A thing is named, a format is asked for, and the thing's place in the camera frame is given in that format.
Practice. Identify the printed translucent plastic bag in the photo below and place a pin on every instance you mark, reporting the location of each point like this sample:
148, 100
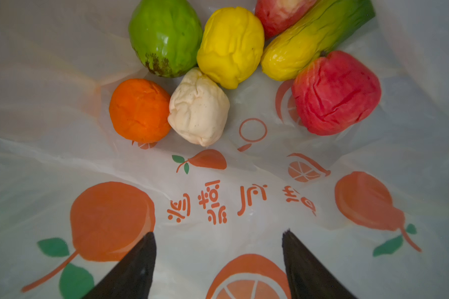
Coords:
371, 202

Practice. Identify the yellow green mango fruit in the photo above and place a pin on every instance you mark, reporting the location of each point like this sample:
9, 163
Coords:
321, 29

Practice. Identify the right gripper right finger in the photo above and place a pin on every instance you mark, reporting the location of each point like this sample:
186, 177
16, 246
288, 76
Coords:
307, 276

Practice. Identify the red apple fruit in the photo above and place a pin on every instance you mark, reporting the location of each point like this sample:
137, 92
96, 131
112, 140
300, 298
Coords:
335, 92

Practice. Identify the orange tangerine fruit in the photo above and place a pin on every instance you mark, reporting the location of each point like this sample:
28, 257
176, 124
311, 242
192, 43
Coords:
139, 110

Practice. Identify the yellow lemon fruit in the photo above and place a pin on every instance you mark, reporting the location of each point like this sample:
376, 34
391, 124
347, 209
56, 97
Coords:
232, 46

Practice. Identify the red peach fruit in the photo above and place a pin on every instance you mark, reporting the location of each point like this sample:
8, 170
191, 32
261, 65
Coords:
278, 15

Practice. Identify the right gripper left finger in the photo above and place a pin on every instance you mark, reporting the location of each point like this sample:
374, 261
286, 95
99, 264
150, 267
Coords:
132, 277

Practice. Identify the cream white fruit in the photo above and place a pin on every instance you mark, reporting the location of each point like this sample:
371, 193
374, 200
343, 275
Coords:
198, 109

